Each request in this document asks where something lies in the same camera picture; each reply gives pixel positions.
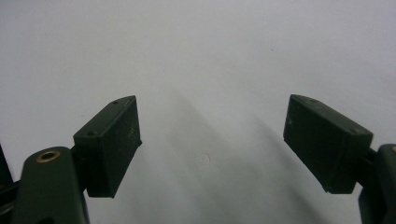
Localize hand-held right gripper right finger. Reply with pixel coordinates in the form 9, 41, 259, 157
282, 93, 375, 195

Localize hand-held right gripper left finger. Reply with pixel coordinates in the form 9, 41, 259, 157
73, 94, 143, 199

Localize white board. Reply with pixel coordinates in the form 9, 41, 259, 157
0, 0, 396, 224

